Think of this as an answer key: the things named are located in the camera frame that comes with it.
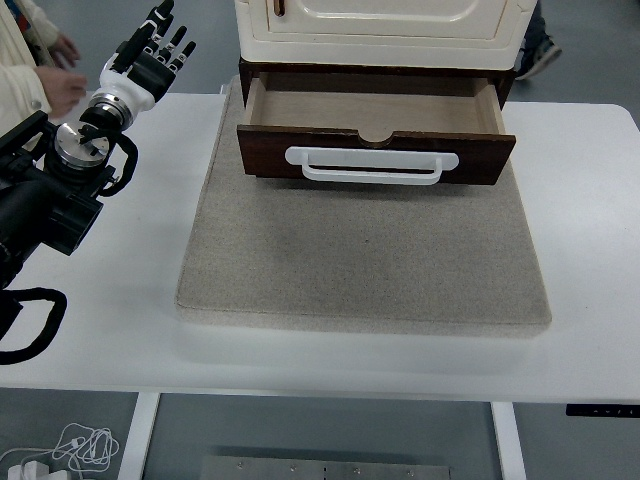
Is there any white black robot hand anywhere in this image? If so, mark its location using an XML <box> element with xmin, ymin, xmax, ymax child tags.
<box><xmin>92</xmin><ymin>0</ymin><xmax>197</xmax><ymax>115</ymax></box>

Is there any dark brown wooden drawer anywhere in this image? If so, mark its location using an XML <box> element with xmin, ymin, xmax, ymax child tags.
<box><xmin>236</xmin><ymin>72</ymin><xmax>517</xmax><ymax>187</ymax></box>

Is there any person's hand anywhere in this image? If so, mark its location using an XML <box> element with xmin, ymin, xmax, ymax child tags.
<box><xmin>49</xmin><ymin>32</ymin><xmax>81</xmax><ymax>69</ymax></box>
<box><xmin>34</xmin><ymin>64</ymin><xmax>89</xmax><ymax>120</ymax></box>

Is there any person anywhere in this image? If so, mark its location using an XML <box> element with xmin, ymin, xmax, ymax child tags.
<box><xmin>0</xmin><ymin>0</ymin><xmax>61</xmax><ymax>121</ymax></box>

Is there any grey square mat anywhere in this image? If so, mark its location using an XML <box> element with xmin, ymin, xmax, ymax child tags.
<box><xmin>174</xmin><ymin>74</ymin><xmax>553</xmax><ymax>339</ymax></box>

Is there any white table leg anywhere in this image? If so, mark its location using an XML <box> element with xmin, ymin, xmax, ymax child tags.
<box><xmin>117</xmin><ymin>393</ymin><xmax>162</xmax><ymax>480</ymax></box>
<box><xmin>490</xmin><ymin>401</ymin><xmax>527</xmax><ymax>480</ymax></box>

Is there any white charger adapter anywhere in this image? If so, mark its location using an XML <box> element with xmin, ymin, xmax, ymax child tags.
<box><xmin>7</xmin><ymin>459</ymin><xmax>69</xmax><ymax>480</ymax></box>

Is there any person's leg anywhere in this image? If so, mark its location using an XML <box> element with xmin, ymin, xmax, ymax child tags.
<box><xmin>514</xmin><ymin>0</ymin><xmax>564</xmax><ymax>81</ymax></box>

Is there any black table control panel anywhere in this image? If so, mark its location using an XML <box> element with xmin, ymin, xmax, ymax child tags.
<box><xmin>565</xmin><ymin>403</ymin><xmax>640</xmax><ymax>417</ymax></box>

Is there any white drawer handle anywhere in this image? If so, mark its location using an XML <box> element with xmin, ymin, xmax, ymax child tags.
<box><xmin>284</xmin><ymin>145</ymin><xmax>460</xmax><ymax>187</ymax></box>

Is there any white tangled cable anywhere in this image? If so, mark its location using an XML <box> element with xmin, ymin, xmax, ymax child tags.
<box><xmin>0</xmin><ymin>422</ymin><xmax>121</xmax><ymax>474</ymax></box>

